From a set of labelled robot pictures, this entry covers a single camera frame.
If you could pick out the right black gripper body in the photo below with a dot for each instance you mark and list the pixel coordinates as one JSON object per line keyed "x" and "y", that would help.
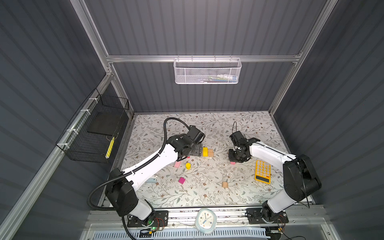
{"x": 234, "y": 155}

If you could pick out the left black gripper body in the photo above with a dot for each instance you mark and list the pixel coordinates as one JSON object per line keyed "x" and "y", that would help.
{"x": 196, "y": 151}

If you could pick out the yellow rectangular block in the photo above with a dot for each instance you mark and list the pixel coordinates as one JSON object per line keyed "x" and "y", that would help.
{"x": 205, "y": 152}

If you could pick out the plain wood rectangular block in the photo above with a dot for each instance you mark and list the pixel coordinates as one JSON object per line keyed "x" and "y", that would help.
{"x": 210, "y": 153}

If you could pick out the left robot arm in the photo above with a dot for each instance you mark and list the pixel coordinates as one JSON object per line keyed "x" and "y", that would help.
{"x": 122, "y": 191}

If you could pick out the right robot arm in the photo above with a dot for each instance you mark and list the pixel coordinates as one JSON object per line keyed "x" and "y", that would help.
{"x": 299, "y": 175}

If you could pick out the light pink rectangular block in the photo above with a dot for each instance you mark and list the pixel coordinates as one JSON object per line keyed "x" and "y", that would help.
{"x": 177, "y": 164}

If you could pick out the magenta square block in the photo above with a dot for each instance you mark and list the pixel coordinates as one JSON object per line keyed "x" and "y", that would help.
{"x": 182, "y": 180}

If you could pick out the yellow calculator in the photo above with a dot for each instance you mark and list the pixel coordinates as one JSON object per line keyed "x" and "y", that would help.
{"x": 263, "y": 172}

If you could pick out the white round clock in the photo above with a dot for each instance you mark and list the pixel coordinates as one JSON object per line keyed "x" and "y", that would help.
{"x": 206, "y": 221}

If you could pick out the black foam pad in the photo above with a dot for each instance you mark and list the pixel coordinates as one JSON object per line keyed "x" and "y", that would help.
{"x": 106, "y": 124}

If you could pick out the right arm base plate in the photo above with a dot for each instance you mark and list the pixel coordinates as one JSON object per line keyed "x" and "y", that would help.
{"x": 263, "y": 215}

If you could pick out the white wire mesh basket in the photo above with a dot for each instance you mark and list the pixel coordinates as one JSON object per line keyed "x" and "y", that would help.
{"x": 210, "y": 71}

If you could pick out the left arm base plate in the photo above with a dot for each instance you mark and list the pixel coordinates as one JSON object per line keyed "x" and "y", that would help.
{"x": 157, "y": 219}

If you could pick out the black wire basket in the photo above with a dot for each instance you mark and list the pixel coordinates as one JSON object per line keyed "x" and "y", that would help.
{"x": 79, "y": 145}

